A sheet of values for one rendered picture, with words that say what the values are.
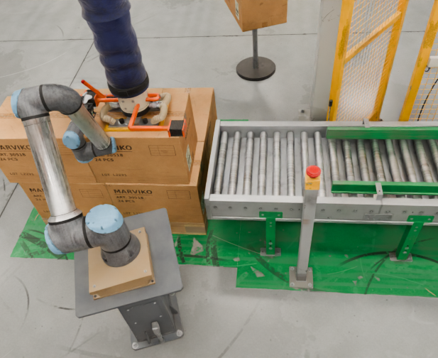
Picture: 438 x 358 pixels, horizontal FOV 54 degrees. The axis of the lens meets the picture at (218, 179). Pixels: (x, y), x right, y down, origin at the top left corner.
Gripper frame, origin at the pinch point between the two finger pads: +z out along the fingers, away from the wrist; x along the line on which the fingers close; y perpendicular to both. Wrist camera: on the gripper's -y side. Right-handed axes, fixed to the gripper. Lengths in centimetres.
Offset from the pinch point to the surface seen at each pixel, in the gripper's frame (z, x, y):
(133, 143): -19.4, -17.5, 28.2
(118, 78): -10.4, 20.9, 27.0
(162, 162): -19, -33, 42
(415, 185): -25, -43, 187
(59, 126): -9.7, -12.8, -18.2
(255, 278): -53, -107, 97
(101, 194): -20, -63, -5
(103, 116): -10.1, -4.8, 11.5
